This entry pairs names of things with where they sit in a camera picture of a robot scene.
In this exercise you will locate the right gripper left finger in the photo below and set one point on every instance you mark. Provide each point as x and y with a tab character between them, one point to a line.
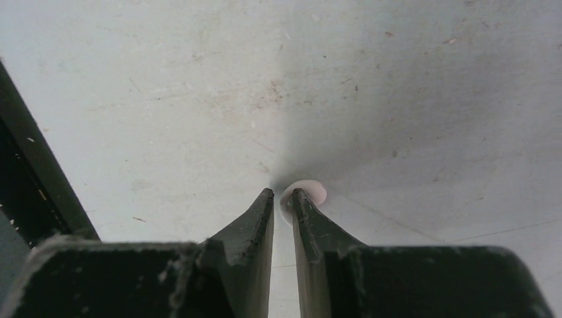
227	275

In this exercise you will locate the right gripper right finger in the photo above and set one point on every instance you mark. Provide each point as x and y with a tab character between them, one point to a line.
340	276

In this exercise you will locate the white earbud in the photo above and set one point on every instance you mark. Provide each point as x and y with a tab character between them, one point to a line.
314	189

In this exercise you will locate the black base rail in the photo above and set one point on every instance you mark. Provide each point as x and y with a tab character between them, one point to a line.
37	200

